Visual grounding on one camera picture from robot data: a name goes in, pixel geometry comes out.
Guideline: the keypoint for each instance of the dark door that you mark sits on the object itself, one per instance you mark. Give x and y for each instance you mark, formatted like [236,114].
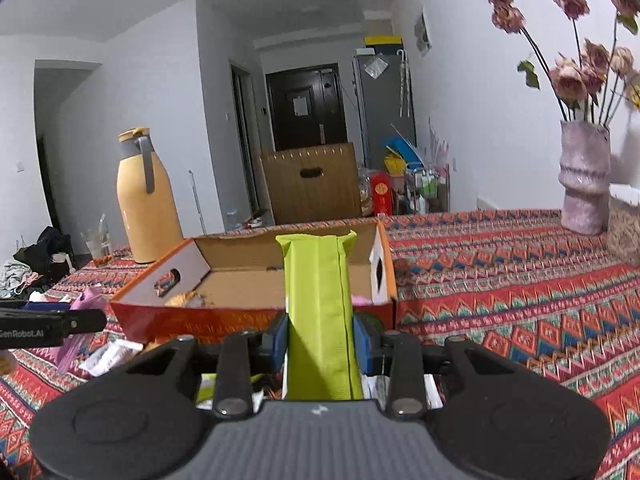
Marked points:
[305,130]

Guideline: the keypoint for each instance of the white folded umbrella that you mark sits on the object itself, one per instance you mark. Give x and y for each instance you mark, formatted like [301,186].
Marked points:
[404,85]

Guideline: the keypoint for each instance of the dried pink roses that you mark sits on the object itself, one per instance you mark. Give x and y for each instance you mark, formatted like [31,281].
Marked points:
[570,77]

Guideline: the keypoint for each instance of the clear plastic bag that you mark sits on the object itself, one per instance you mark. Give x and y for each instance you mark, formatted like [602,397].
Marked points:
[376,66]

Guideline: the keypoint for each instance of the red box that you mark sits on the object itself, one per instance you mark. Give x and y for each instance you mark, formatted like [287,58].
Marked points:
[381,192]

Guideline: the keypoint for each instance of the brown cardboard box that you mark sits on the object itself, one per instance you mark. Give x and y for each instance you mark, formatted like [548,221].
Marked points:
[290,195]

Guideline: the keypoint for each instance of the yellow box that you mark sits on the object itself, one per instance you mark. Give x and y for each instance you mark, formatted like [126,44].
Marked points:
[382,40]

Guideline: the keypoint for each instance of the cake print snack packet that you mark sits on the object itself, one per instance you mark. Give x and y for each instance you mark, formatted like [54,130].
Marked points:
[182,301]

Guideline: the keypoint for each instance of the heap of clothes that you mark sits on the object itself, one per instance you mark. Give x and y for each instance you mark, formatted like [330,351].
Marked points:
[45,250]

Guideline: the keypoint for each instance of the lime green snack packet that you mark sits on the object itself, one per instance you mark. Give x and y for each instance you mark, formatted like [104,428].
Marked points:
[317,310]

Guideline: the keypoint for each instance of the yellow thermos jug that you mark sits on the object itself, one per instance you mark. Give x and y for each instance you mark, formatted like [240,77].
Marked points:
[147,200]

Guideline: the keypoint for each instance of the metal trolley rack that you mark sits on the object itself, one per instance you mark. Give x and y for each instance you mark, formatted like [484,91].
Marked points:
[427,190]

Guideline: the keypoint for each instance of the yellow bag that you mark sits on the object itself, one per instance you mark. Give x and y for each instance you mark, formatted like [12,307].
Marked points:
[395,166]

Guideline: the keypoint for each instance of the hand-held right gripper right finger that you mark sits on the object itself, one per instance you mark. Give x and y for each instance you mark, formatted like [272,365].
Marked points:
[362,345]

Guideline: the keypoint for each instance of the pink snack packet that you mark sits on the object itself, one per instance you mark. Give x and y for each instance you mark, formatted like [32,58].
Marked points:
[361,300]

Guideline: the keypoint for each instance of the glass cup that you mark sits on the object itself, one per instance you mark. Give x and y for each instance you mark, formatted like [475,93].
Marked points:
[97,247]

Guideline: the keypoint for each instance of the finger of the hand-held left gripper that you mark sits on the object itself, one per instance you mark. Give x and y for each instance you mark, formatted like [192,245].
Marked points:
[46,306]
[80,321]

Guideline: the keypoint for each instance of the pink ceramic vase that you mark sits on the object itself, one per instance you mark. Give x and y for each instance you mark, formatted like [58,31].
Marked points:
[585,180]

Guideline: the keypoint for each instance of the grey fridge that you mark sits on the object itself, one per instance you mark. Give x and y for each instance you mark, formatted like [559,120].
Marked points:
[382,110]

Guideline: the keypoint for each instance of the white paper notice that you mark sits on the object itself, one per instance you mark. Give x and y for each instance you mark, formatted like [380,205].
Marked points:
[300,106]

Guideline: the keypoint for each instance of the blue plastic item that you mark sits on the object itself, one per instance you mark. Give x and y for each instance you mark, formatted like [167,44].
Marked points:
[405,150]

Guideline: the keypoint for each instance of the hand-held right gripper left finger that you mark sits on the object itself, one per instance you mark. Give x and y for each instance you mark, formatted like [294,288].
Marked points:
[280,342]

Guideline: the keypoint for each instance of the orange cardboard box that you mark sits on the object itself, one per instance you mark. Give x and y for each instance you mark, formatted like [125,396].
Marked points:
[240,320]

